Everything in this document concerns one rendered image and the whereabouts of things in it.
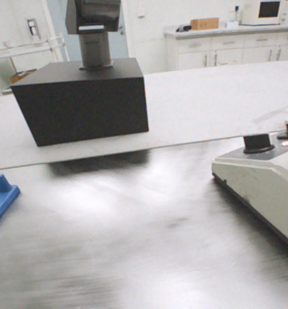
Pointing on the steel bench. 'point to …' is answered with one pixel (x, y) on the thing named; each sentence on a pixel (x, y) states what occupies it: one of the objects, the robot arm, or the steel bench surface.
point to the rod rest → (0, 197)
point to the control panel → (263, 152)
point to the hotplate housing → (265, 190)
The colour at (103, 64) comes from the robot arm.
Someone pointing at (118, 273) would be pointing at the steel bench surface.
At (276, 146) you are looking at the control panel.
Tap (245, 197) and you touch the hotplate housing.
